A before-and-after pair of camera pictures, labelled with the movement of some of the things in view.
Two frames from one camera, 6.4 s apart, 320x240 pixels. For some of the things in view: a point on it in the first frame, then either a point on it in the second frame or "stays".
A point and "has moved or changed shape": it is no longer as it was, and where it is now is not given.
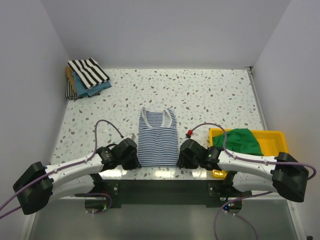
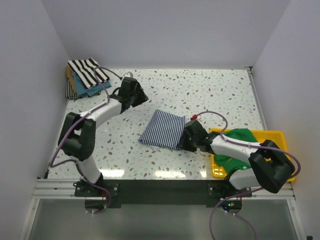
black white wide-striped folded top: (89, 72) stays
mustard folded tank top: (69, 73) stays
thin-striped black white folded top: (70, 94) stays
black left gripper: (134, 164) → (142, 97)
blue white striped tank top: (158, 139) has moved or changed shape
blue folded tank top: (81, 90) stays
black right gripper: (182, 163) → (183, 145)
